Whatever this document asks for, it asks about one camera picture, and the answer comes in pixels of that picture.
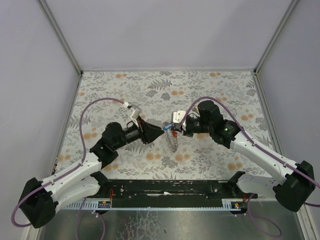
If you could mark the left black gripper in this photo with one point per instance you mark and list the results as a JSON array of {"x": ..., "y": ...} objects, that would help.
[{"x": 143, "y": 130}]

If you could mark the blue key tag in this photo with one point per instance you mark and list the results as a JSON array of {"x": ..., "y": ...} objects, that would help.
[{"x": 168, "y": 126}]

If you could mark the red key tag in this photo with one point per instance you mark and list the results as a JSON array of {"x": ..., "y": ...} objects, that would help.
[{"x": 174, "y": 134}]

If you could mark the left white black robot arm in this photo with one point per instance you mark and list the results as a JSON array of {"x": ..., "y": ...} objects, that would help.
[{"x": 42, "y": 199}]

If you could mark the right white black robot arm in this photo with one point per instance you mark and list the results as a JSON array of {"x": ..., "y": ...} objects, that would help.
[{"x": 289, "y": 182}]

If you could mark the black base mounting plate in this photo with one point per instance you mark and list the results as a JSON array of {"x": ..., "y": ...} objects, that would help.
[{"x": 172, "y": 195}]

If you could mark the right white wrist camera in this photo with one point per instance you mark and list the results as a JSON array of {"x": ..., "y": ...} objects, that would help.
[{"x": 177, "y": 118}]

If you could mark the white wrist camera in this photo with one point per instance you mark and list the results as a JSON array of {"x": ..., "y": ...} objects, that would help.
[
  {"x": 134, "y": 113},
  {"x": 177, "y": 118}
]

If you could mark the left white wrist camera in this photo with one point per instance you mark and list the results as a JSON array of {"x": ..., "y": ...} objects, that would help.
[{"x": 134, "y": 113}]

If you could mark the right aluminium frame post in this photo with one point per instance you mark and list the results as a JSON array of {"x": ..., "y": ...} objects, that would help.
[{"x": 289, "y": 11}]

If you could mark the aluminium frame post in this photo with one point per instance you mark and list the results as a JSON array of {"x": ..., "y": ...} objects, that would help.
[
  {"x": 289, "y": 11},
  {"x": 60, "y": 36}
]

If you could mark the left aluminium frame post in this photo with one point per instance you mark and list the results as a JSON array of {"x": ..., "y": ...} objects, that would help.
[{"x": 60, "y": 36}]

